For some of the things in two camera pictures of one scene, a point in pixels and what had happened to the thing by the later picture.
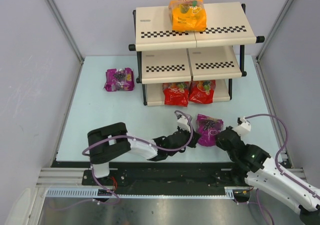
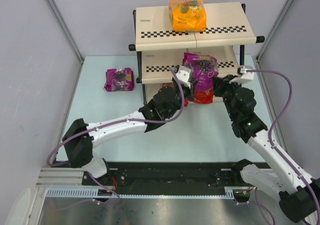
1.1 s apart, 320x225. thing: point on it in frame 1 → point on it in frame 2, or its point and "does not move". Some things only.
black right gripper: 225,138 → 221,87
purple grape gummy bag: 119,79 does not move
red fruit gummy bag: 202,91 does not move
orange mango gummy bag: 188,15 does not move
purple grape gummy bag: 208,127 → 203,68
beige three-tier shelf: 216,54 does not move
